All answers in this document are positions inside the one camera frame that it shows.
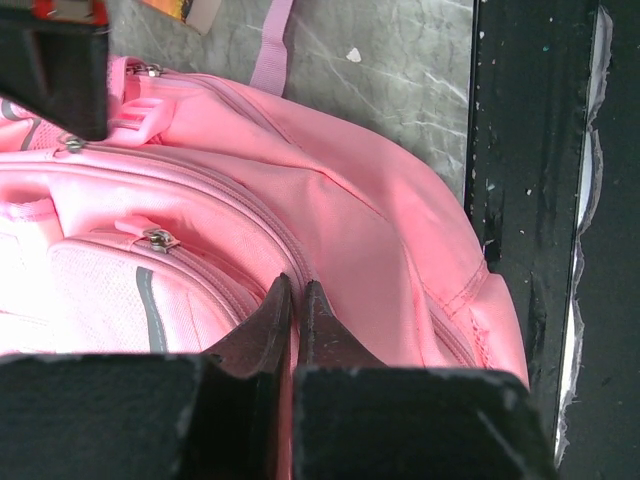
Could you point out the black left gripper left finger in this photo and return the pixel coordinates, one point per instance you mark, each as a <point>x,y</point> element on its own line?
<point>257,347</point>

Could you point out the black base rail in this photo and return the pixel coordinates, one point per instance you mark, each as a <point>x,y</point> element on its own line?
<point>552,190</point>

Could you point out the pink student backpack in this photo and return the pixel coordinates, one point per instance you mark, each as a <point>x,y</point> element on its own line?
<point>167,234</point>

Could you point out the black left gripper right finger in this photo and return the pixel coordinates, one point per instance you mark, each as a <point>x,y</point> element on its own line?
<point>324,340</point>

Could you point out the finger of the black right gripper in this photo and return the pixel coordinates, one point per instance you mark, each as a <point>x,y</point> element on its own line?
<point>56,71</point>

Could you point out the blue Jane Eyre book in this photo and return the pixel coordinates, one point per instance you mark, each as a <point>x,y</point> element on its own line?
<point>199,15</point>

